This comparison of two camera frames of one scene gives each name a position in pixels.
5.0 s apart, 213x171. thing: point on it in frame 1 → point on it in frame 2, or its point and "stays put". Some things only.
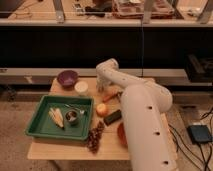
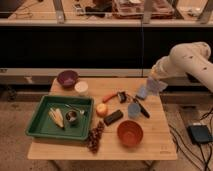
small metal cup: (72, 117) stays put
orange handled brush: (115, 95) stays put
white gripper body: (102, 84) → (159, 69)
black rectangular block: (108, 120) stays put
